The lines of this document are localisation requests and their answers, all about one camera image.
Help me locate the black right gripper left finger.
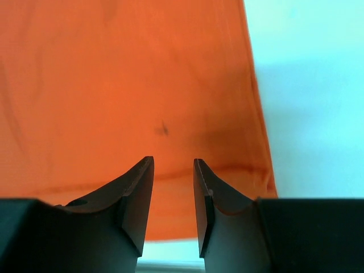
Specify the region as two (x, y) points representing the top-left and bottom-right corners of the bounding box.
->
(49, 156), (154, 272)

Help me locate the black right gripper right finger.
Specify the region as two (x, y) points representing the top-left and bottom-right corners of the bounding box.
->
(193, 159), (272, 272)

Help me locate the orange t shirt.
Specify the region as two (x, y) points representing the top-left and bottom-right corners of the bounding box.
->
(1, 1), (277, 241)

